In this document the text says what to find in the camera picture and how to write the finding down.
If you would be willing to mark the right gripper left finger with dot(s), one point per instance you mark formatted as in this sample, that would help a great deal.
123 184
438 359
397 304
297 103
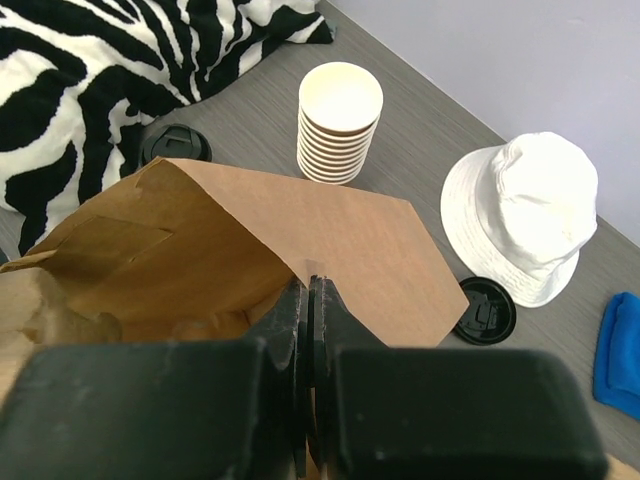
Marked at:
226 409

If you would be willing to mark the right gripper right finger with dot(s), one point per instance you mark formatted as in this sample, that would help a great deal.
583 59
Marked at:
386 412

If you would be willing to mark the brown paper bag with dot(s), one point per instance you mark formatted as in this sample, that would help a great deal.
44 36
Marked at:
183 241

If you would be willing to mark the black plastic cup lid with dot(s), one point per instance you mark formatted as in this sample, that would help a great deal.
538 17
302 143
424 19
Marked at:
175 141

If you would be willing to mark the stack of black lids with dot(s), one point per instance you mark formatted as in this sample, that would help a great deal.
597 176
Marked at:
491 315

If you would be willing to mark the white bucket hat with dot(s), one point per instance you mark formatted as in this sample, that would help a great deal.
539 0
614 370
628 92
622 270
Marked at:
520 213

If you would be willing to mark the blue folded cloth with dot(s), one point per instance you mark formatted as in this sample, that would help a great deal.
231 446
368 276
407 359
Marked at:
616 363

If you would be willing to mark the stack of paper cups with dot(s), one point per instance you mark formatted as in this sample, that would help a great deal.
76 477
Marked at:
339 106

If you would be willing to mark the zebra print pillow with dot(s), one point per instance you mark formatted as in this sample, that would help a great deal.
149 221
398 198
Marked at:
80 80

